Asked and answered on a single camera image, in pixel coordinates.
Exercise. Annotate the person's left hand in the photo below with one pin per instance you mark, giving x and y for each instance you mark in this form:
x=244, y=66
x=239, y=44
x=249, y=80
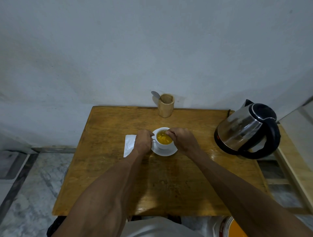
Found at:
x=141, y=142

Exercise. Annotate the person's right hand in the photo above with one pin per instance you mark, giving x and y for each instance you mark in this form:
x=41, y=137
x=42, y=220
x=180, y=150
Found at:
x=184, y=141

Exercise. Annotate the person's left fingers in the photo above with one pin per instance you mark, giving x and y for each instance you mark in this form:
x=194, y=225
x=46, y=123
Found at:
x=149, y=135

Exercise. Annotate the person's right fingers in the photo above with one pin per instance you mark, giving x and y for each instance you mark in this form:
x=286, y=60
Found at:
x=171, y=134

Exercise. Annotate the white tea cup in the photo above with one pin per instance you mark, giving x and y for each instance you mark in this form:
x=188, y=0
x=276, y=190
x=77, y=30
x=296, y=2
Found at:
x=163, y=146

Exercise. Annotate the person's left forearm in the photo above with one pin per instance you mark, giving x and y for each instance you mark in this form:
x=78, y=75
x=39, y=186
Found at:
x=105, y=200

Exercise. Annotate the person's right forearm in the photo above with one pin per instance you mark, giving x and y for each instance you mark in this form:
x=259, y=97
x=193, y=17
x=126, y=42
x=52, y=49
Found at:
x=239, y=195

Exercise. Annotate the yellow tea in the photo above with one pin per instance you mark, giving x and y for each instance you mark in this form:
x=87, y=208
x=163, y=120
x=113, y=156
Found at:
x=162, y=139

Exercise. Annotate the white saucer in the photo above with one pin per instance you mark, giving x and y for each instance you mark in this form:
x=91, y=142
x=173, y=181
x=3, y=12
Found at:
x=164, y=152

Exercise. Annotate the white paper sachet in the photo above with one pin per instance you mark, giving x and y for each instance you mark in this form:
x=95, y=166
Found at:
x=128, y=145

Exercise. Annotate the wooden cutlery holder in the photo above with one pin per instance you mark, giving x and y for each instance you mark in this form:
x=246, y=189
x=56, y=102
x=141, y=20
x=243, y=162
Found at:
x=166, y=108

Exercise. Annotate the metal spoon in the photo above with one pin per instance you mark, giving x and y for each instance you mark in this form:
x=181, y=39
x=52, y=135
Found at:
x=155, y=94

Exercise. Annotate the person's grey shorts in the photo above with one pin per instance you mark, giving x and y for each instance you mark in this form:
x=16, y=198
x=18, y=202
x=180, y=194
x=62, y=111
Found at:
x=159, y=228

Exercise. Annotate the orange bucket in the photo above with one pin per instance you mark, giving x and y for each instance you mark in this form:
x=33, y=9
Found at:
x=233, y=229

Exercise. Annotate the black shoe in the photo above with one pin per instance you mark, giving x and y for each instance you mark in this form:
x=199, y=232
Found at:
x=55, y=227

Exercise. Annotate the wooden frame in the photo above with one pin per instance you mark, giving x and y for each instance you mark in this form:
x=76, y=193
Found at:
x=297, y=168

